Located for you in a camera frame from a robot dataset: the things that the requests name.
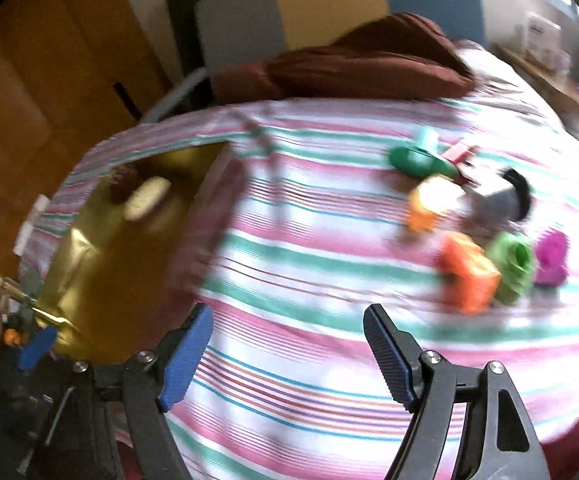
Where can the orange plastic cube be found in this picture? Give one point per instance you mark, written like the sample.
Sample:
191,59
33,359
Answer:
469,275

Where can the cream oval plastic part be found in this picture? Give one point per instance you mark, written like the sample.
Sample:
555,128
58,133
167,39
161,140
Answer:
145,199

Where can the grey bed side rail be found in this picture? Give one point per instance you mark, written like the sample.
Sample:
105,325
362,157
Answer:
174,95

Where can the grey yellow blue headboard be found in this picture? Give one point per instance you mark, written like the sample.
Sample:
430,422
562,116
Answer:
319,5

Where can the magenta plastic part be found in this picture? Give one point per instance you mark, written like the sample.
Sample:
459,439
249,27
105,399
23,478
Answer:
552,257

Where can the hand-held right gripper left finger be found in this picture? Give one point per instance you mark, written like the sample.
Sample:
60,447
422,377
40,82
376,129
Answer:
184,355

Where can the red plastic part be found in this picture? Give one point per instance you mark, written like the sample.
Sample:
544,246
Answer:
464,160

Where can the pale orange plastic part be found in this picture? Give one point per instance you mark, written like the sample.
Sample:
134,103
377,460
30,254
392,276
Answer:
429,205

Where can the gold mirrored tray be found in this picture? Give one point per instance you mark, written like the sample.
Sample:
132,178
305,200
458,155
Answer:
119,270

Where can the wooden wardrobe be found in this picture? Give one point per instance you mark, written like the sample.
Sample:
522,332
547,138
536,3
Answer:
44,85

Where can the wooden bedside desk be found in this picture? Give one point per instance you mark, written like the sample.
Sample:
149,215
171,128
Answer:
559,90

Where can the green plastic part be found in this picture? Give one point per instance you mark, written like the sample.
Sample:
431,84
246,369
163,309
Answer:
512,265

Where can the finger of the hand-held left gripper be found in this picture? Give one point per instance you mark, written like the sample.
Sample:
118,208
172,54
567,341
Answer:
37,352

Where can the grey and black cylinder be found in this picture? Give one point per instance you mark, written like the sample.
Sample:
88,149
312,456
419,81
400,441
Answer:
499,195

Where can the white cardboard box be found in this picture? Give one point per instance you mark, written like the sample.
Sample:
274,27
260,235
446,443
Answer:
543,35

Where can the brown quilt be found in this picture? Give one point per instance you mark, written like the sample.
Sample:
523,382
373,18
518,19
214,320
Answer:
369,60

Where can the teal oval plastic part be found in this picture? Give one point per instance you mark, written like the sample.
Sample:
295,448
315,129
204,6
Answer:
414,160

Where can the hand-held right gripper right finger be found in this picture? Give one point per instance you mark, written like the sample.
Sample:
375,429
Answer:
388,355

